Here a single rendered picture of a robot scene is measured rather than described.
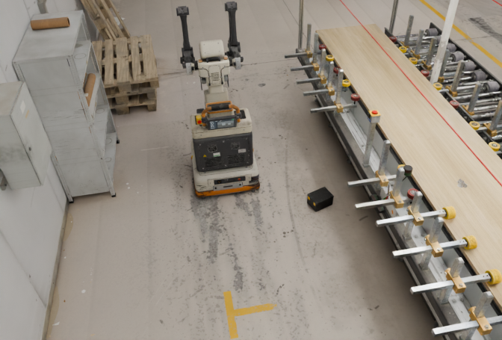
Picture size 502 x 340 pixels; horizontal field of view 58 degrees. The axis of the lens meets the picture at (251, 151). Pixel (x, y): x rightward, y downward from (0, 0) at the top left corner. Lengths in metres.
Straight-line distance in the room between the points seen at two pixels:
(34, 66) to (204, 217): 1.92
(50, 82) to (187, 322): 2.16
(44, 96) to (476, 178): 3.38
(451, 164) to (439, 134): 0.35
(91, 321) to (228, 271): 1.12
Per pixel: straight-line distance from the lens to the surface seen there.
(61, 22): 4.32
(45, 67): 3.94
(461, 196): 3.47
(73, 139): 4.30
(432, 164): 3.66
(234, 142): 4.16
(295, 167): 4.79
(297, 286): 3.84
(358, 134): 4.27
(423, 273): 3.21
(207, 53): 4.09
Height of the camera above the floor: 3.19
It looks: 40 degrees down
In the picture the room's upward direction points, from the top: 2 degrees counter-clockwise
